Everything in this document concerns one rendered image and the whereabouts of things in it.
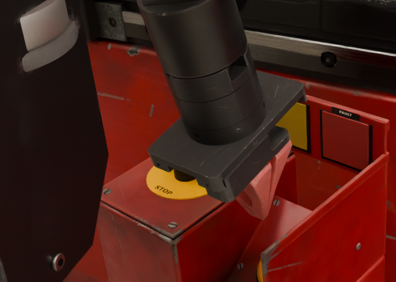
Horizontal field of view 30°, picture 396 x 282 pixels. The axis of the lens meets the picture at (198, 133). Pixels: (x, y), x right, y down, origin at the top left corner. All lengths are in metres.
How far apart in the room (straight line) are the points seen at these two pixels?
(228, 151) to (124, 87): 0.53
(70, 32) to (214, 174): 0.15
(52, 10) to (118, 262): 0.36
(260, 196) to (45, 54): 0.23
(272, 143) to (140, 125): 0.52
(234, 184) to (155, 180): 0.18
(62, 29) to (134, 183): 0.31
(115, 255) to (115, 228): 0.04
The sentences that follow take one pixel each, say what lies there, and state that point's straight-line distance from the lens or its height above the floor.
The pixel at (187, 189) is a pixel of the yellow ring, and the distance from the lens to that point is 0.63.
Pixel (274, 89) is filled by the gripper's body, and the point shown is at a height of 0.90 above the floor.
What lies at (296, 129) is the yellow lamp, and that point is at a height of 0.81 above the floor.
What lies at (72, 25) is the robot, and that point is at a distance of 0.37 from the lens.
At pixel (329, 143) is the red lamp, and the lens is 0.64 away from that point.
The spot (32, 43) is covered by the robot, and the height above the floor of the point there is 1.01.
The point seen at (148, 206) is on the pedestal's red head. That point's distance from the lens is 0.62.
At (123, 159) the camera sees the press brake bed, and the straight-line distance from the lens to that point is 1.07.
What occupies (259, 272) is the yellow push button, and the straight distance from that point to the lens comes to 0.63.
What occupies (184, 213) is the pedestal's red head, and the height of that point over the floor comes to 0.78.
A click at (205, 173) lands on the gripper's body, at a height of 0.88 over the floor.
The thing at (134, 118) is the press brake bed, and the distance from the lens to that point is 1.02.
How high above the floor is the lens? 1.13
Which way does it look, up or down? 30 degrees down
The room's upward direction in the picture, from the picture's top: 7 degrees counter-clockwise
